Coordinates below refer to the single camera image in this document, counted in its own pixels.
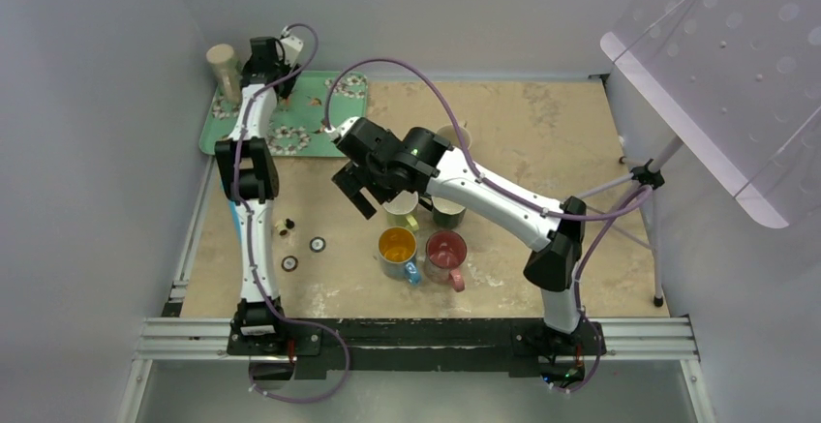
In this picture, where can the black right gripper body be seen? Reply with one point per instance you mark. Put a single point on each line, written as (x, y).
(374, 179)

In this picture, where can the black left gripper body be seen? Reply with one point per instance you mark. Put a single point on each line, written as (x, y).
(283, 69)

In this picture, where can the light green mug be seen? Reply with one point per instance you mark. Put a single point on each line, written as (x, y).
(401, 211)

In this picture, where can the dark green mug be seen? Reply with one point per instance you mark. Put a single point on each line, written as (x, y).
(447, 214)

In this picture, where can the blue handled mug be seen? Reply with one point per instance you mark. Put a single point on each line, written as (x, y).
(397, 248)

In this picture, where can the pink ghost mug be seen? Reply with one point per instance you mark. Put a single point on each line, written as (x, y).
(445, 252)

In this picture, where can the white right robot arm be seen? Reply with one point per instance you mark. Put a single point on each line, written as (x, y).
(551, 229)

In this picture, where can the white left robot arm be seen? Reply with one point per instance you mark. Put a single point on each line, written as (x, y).
(247, 172)

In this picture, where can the beige tall mug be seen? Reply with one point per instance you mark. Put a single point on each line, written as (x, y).
(224, 63)

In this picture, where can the green floral tray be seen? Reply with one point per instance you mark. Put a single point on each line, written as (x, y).
(295, 128)

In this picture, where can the round black white disc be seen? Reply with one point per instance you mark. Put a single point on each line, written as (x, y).
(317, 244)

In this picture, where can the small beige black toy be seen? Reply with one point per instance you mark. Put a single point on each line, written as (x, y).
(284, 227)

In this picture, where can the round brown white disc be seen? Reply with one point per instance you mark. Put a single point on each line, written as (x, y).
(289, 263)

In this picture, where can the blue plastic tube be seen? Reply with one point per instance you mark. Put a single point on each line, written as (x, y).
(236, 222)

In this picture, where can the white tripod stand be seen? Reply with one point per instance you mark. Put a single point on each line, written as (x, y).
(644, 180)

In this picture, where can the translucent perforated panel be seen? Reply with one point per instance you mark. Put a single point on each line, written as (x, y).
(738, 81)

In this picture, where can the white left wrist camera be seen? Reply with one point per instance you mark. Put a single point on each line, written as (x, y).
(292, 46)

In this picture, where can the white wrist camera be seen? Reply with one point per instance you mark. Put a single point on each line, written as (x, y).
(292, 46)
(336, 133)

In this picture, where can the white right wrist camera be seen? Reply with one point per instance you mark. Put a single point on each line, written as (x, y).
(336, 133)

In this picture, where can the aluminium frame rail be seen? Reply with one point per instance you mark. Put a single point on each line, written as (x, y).
(649, 372)

